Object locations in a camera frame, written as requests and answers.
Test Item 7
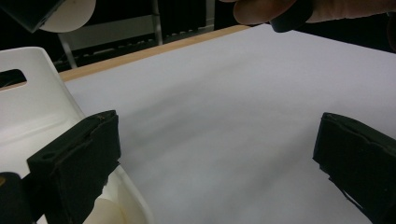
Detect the white table cover sheet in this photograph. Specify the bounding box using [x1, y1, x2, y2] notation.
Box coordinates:
[64, 23, 396, 224]

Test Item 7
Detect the white plastic bin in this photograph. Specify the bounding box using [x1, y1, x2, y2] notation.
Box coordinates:
[0, 46, 155, 224]

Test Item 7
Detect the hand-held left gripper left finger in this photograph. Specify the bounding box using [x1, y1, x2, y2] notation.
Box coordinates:
[26, 110, 122, 224]

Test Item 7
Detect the cream ball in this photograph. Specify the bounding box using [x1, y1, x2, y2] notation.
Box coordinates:
[82, 197, 125, 224]
[39, 0, 97, 34]

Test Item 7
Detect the grey metal stand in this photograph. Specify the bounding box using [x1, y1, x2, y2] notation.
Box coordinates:
[57, 0, 218, 70]

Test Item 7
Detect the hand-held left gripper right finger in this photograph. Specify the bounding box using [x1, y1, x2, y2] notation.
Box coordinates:
[312, 111, 396, 224]

